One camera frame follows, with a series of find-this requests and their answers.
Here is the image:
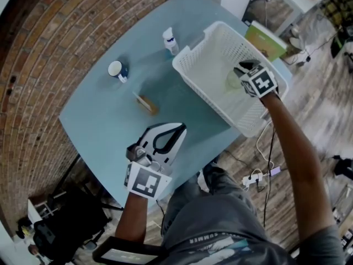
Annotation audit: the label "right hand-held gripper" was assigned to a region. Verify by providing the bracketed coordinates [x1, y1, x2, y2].
[233, 60, 279, 99]

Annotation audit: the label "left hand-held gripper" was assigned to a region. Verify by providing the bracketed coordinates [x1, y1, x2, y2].
[124, 122, 188, 202]

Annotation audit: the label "white plastic basket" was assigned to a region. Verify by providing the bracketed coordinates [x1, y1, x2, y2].
[172, 20, 290, 139]

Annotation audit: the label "person's left forearm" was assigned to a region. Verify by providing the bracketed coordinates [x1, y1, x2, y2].
[114, 193, 151, 244]

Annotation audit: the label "person's right forearm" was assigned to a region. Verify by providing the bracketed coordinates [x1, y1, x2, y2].
[259, 91, 336, 248]

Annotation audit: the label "green book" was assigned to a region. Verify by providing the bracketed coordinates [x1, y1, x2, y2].
[244, 20, 287, 62]

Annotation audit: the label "wooden card stand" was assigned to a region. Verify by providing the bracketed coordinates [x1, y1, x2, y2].
[132, 91, 160, 117]

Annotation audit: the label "person's left shoe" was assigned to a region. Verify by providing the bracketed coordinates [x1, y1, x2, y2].
[197, 169, 212, 193]

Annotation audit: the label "person's grey trousers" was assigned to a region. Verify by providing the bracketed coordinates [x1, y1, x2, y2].
[161, 161, 259, 240]

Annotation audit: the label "clear spray bottle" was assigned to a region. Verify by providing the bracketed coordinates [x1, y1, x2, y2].
[162, 27, 180, 56]

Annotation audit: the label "blue white mug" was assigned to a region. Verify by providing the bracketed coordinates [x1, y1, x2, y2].
[107, 60, 129, 84]

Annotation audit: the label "white power strip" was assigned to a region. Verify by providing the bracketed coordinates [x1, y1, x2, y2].
[242, 172, 264, 187]

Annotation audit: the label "black green office chair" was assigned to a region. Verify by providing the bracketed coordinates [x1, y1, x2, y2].
[330, 23, 353, 74]

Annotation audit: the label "person's grey t-shirt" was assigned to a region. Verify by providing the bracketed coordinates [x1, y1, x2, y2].
[161, 203, 345, 265]

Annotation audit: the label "black tablet device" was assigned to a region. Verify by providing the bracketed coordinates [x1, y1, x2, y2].
[92, 236, 169, 265]

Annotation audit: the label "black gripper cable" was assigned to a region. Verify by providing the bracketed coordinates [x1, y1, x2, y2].
[263, 125, 277, 226]

